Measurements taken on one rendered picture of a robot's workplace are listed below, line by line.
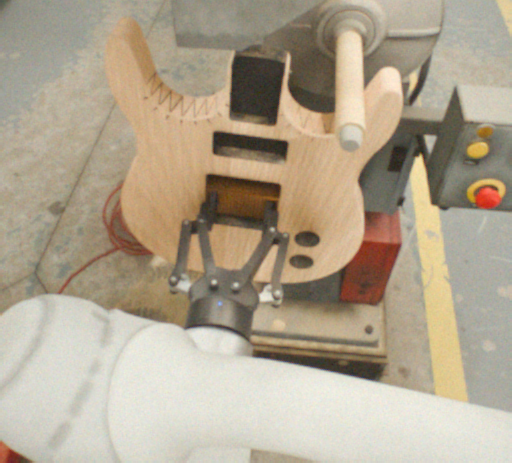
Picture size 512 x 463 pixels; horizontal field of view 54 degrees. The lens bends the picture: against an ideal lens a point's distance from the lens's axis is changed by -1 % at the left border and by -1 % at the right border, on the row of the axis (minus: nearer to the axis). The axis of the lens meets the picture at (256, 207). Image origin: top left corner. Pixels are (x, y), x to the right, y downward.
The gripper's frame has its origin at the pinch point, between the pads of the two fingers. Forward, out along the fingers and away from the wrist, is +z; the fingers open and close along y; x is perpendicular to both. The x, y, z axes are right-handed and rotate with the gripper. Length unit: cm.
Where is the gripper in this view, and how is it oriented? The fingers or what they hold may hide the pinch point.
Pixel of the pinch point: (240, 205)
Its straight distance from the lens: 68.6
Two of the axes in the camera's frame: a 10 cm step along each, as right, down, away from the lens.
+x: 0.6, -6.6, -7.5
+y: 9.9, 1.3, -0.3
